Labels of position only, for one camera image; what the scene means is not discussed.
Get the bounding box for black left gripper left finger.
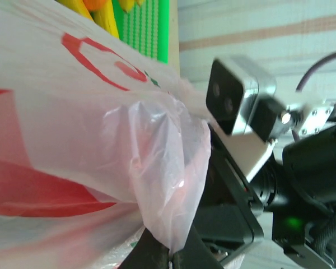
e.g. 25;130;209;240
120;226;174;269

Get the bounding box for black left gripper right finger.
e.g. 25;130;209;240
172;221;224;269

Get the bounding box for pink printed plastic bag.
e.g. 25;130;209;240
0;0;213;269

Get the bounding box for yellow fake banana bunch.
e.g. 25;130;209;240
55;0;121;39

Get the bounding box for single yellow fake banana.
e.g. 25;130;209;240
119;0;146;13

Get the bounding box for green plastic basket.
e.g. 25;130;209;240
111;0;174;64

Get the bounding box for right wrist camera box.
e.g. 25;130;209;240
205;55;278;183

